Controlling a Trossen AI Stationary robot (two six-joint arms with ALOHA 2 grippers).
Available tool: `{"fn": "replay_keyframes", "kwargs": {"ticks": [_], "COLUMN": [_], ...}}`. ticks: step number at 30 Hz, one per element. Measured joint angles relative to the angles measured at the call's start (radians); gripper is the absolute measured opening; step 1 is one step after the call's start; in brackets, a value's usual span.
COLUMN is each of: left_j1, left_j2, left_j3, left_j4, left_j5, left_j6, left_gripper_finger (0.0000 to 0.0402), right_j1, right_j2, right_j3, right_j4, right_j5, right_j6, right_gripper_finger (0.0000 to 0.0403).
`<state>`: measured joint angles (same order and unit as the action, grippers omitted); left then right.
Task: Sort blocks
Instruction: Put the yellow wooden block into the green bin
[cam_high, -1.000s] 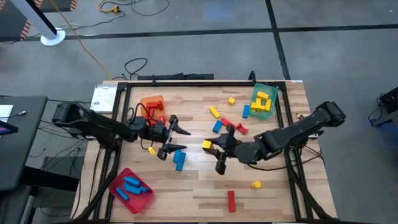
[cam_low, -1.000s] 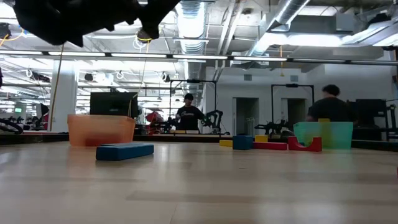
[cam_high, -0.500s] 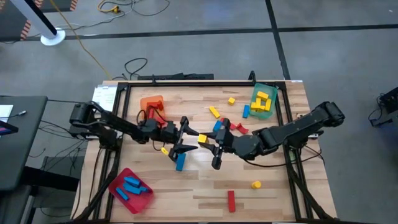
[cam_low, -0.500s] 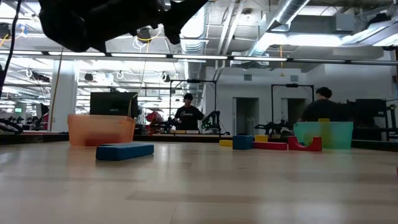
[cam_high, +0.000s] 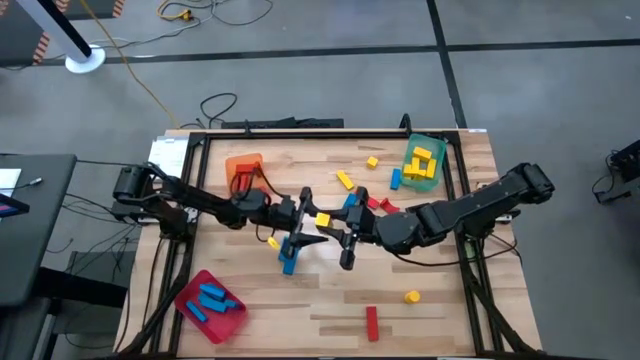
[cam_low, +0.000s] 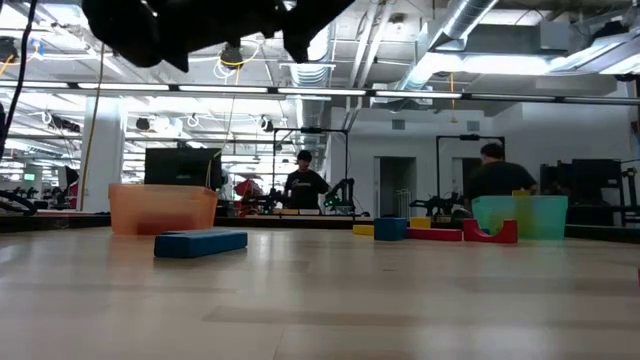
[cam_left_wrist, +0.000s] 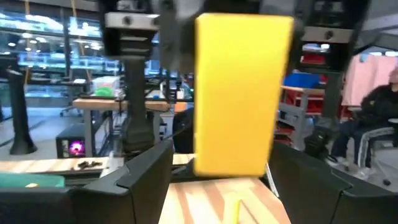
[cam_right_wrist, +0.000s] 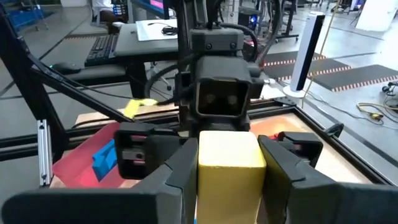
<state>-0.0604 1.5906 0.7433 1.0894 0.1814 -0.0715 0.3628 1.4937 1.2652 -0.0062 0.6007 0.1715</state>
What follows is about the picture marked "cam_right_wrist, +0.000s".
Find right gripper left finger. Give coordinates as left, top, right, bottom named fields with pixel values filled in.
left=133, top=138, right=199, bottom=224

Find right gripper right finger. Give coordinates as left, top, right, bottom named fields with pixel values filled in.
left=257, top=135, right=338, bottom=224

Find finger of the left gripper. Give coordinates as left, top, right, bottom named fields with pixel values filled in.
left=114, top=121, right=187, bottom=180
left=277, top=131, right=324, bottom=168

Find blue wooden block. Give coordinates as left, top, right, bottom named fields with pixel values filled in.
left=92, top=139, right=118, bottom=182

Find yellow wooden block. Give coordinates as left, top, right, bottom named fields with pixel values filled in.
left=196, top=130, right=267, bottom=224

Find red plastic bin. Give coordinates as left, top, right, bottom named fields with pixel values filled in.
left=52, top=121, right=142, bottom=189

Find white printed paper sheet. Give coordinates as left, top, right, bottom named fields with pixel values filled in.
left=259, top=79, right=282, bottom=100

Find black hazard striped platform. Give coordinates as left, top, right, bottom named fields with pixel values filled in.
left=264, top=51, right=352, bottom=82
left=312, top=64, right=398, bottom=93

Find pole stand with white base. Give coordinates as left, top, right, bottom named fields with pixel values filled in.
left=282, top=11, right=326, bottom=99

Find black keyboard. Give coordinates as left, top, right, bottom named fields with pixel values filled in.
left=84, top=33, right=119, bottom=67

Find black desk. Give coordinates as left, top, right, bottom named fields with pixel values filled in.
left=51, top=18, right=181, bottom=100

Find black computer mouse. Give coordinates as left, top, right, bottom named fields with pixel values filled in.
left=51, top=62, right=82, bottom=75

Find white paper on desk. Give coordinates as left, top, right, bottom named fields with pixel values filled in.
left=136, top=19, right=178, bottom=42

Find black background workstation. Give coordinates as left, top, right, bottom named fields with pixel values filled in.
left=239, top=0, right=299, bottom=41

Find person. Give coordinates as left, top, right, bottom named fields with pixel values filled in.
left=91, top=0, right=129, bottom=26

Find white column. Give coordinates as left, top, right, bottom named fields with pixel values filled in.
left=356, top=0, right=398, bottom=32

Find blue storage cart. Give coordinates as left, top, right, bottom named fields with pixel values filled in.
left=7, top=2, right=47, bottom=32

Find black frame clamp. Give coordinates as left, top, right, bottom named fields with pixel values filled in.
left=323, top=123, right=345, bottom=138

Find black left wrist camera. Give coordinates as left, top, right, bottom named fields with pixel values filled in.
left=194, top=55, right=253, bottom=119

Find grey floor cable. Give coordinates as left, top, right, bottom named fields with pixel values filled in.
left=306, top=91, right=398, bottom=130

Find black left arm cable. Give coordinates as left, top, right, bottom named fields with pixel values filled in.
left=143, top=22, right=259, bottom=105

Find yellow extension cord plug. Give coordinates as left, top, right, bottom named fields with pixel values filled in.
left=356, top=101, right=398, bottom=123

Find silver metal bracket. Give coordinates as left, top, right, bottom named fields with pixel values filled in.
left=37, top=119, right=53, bottom=187

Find black cable on desk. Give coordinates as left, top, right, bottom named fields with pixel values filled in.
left=147, top=21, right=178, bottom=36

